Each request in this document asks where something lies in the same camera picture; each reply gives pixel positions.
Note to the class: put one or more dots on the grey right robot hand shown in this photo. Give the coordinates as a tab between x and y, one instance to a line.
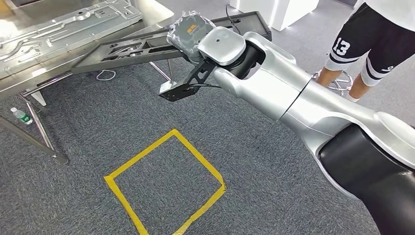
186	32

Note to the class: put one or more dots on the black plastic slotted panel part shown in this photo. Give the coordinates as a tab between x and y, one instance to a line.
129	55

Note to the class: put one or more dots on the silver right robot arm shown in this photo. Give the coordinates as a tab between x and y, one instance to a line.
291	90

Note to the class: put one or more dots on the steel workbench table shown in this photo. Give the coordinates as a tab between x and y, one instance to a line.
32	77

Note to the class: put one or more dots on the stamped metal sheet panel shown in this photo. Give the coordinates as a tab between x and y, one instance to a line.
64	29

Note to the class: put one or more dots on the yellow floor tape square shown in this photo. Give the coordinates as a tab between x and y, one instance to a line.
146	152

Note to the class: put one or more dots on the chrome stool base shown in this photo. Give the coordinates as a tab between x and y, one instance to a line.
343	82

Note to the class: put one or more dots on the clear plastic water bottle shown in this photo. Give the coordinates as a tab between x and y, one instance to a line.
22	116

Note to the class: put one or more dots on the person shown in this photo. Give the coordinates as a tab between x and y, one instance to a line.
373	32

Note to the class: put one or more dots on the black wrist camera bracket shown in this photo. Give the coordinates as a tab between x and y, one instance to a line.
194	81

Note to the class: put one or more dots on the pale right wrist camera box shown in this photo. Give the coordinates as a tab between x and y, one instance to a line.
168	87

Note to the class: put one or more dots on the white pedestal block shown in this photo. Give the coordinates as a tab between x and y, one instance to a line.
275	13

